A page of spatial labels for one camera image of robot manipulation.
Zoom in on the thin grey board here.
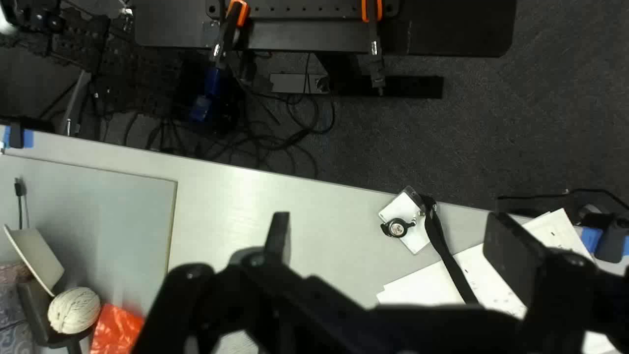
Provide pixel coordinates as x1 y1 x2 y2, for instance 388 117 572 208
0 153 179 330

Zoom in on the black clamp bracket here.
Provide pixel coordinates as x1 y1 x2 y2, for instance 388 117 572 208
496 186 629 263

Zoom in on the blue tape piece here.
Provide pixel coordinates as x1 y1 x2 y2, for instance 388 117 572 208
578 223 610 251
0 123 28 151

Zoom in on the swirl patterned box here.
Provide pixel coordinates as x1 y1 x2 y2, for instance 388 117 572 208
0 261 36 354

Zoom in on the black lanyard strap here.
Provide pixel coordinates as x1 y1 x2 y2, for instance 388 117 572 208
419 194 482 306

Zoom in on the blue cable connector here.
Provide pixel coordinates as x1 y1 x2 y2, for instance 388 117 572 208
189 60 222 125

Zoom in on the black plug with cable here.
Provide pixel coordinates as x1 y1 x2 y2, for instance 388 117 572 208
14 174 32 231

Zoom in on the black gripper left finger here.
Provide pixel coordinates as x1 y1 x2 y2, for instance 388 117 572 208
130 210 370 354

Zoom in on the white card with key ring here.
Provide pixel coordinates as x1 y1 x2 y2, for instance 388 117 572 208
378 186 437 255

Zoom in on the white yarn ball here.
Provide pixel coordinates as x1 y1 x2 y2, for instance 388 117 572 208
46 284 103 336

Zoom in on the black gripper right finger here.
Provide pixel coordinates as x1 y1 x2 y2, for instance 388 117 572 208
482 210 629 354

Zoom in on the orange handled clamp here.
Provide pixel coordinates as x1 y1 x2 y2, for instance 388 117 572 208
358 0 388 94
211 0 252 64

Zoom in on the grey hat-shaped bowl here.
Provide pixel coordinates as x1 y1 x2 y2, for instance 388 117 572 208
2 223 67 296

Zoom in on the orange plastic bag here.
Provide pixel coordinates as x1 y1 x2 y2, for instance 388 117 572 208
89 300 148 354

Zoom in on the black mounting plate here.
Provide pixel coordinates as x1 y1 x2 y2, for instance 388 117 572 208
130 0 517 58

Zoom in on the black perforated rail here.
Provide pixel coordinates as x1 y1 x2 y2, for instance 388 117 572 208
0 0 181 113

